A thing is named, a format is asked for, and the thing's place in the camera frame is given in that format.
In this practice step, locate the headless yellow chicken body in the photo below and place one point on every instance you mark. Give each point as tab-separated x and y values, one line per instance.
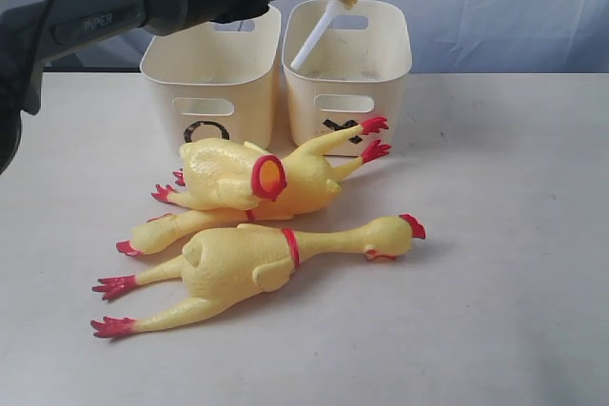
219	173

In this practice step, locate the cream bin marked X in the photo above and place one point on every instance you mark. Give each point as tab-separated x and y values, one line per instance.
357	71

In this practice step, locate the yellow rubber chicken front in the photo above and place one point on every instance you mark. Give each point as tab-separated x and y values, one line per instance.
221	267

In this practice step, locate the cream bin marked O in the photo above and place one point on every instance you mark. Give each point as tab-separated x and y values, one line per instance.
216	81

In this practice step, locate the yellow rubber chicken rear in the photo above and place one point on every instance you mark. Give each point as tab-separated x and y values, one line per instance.
312	183

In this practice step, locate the blue-grey backdrop curtain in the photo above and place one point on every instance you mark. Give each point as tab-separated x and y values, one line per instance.
537	36

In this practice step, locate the yellow rubber chicken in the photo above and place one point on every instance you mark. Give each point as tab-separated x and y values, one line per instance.
221	267
312	183

